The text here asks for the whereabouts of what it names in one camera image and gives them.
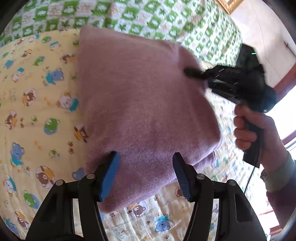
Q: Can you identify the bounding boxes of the gold picture frame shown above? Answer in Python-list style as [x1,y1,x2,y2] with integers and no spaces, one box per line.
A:
[215,0,244,15]

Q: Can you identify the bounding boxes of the black cable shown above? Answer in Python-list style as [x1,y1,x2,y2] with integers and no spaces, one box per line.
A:
[244,166,258,194]

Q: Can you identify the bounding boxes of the green checked quilt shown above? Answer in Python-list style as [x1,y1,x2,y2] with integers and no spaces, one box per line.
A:
[0,0,243,75]

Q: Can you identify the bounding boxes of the person's right hand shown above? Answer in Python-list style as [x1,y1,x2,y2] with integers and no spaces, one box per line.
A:
[233,104,288,175]

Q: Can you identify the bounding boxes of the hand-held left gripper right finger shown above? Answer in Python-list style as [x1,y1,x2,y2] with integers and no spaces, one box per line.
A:
[172,152,264,241]

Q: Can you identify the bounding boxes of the yellow bear print blanket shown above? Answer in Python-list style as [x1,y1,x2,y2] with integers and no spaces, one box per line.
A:
[0,29,262,241]

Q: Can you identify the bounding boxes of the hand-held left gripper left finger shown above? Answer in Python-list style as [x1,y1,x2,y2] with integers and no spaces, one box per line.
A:
[25,151,121,241]

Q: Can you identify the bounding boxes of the person's right forearm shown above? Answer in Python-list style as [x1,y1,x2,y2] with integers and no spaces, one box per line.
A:
[260,150,296,230]

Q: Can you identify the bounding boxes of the purple knit sweater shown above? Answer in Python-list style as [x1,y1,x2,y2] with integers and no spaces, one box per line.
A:
[75,24,224,213]

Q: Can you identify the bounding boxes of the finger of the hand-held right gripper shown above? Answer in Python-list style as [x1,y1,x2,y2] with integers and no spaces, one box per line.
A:
[183,66,210,81]

